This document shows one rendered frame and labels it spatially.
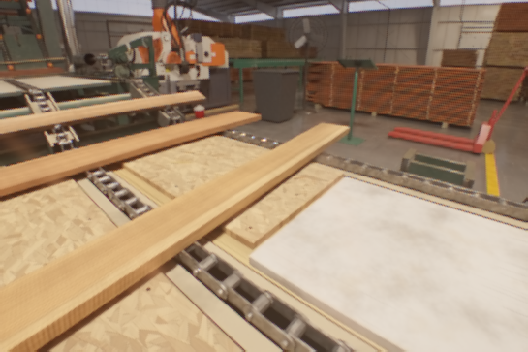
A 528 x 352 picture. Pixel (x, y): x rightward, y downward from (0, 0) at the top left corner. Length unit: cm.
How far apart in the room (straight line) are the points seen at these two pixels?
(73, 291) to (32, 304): 5
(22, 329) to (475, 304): 66
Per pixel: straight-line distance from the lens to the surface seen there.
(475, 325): 53
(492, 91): 1132
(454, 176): 285
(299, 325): 43
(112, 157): 104
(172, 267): 56
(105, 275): 50
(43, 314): 49
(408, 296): 52
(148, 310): 49
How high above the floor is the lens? 120
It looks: 21 degrees down
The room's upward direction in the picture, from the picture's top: straight up
